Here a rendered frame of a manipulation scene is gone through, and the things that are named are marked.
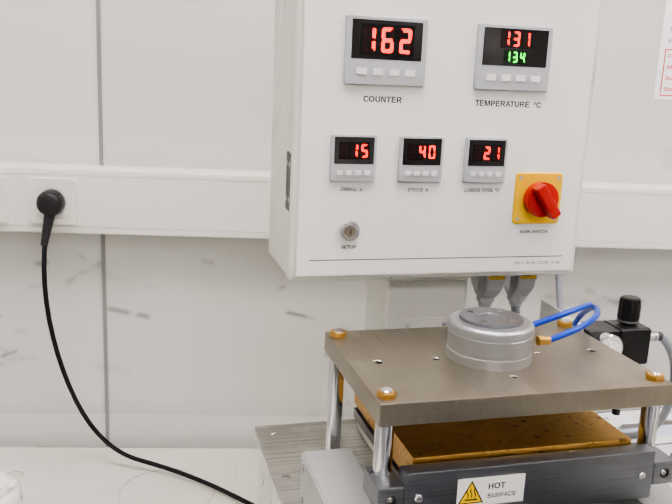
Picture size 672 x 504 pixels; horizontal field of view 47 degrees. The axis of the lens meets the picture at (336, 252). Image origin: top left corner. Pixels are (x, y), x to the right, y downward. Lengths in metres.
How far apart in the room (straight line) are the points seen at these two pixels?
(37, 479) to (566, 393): 0.85
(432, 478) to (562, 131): 0.41
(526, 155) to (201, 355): 0.67
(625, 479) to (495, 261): 0.27
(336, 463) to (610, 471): 0.25
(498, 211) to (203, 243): 0.56
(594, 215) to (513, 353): 0.61
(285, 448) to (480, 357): 0.32
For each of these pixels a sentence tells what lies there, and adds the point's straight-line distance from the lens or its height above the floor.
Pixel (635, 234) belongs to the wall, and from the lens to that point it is 1.33.
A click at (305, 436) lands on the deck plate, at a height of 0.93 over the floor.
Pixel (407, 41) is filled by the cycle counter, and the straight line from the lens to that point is 0.80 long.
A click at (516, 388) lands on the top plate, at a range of 0.68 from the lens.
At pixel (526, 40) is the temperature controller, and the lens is 0.85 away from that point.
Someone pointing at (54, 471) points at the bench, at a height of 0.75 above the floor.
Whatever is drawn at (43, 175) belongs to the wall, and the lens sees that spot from 1.23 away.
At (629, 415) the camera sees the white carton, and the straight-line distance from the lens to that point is 1.32.
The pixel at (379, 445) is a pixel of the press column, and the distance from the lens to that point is 0.65.
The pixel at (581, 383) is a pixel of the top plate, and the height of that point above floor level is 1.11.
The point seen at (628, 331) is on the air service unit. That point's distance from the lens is 0.97.
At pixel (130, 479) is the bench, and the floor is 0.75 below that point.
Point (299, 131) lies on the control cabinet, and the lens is 0.78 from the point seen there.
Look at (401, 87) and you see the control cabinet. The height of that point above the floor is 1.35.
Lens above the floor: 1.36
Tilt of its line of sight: 13 degrees down
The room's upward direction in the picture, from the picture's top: 3 degrees clockwise
